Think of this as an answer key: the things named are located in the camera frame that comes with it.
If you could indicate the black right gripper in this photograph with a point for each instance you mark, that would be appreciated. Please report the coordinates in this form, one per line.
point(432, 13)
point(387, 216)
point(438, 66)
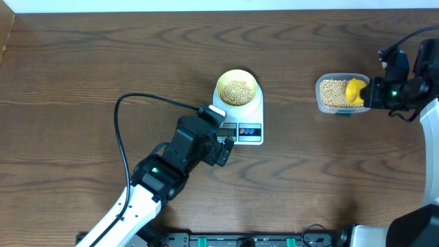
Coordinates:
point(372, 94)

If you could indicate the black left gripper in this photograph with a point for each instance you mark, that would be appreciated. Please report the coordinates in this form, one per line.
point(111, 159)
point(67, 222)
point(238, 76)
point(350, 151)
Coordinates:
point(214, 147)

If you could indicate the yellow measuring scoop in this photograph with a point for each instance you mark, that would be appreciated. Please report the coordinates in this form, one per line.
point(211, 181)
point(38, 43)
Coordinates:
point(353, 90)

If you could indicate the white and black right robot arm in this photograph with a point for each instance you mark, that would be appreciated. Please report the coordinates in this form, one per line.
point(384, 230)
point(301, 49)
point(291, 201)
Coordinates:
point(405, 88)

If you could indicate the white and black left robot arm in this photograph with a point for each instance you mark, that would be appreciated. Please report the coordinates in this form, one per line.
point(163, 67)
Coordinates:
point(159, 178)

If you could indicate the white digital kitchen scale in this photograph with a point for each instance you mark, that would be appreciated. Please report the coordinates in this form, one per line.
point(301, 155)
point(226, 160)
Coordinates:
point(245, 124)

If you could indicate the soybeans in bowl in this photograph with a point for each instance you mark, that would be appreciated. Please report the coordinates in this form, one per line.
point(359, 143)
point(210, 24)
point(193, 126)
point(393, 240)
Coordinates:
point(237, 93)

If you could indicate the pale yellow plastic bowl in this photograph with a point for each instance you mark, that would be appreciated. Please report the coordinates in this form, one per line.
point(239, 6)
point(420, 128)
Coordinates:
point(236, 74)

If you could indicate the clear plastic container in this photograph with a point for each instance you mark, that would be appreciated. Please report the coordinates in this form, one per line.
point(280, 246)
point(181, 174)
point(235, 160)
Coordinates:
point(339, 76)

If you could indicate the pile of soybeans in container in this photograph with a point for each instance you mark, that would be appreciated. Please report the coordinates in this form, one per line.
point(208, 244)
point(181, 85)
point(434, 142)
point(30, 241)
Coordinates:
point(333, 94)

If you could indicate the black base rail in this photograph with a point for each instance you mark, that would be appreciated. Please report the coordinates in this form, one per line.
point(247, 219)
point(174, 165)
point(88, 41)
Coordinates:
point(312, 239)

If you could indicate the cardboard box wall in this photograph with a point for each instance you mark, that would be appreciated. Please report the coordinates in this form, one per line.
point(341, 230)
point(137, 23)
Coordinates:
point(7, 18)

